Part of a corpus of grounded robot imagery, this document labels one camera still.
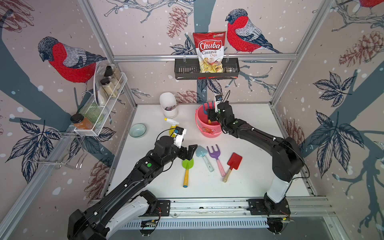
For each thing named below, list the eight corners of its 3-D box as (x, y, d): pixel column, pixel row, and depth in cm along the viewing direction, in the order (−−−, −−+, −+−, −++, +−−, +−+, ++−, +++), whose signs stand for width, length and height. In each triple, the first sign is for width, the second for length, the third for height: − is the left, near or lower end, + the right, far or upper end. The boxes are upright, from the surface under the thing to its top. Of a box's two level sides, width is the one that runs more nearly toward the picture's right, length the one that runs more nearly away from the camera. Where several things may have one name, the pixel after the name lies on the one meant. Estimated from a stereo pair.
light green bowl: (129, 138, 101) (127, 135, 98) (133, 126, 108) (131, 123, 105) (144, 138, 101) (143, 135, 98) (148, 126, 108) (146, 123, 105)
